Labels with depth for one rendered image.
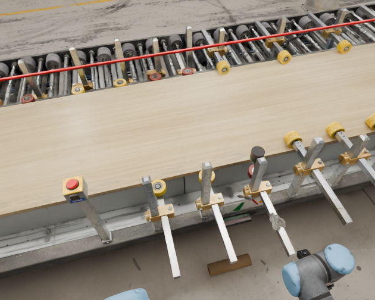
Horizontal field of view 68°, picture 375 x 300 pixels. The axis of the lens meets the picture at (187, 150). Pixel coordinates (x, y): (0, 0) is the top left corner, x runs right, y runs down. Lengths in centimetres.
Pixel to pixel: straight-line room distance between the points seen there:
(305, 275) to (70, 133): 137
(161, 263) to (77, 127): 112
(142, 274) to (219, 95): 135
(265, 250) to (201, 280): 52
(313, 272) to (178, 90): 132
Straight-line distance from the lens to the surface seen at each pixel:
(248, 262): 213
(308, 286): 98
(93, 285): 224
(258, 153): 126
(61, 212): 168
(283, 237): 137
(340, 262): 102
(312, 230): 243
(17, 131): 190
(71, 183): 109
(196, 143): 154
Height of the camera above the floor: 208
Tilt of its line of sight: 51 degrees down
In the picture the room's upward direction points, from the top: 2 degrees counter-clockwise
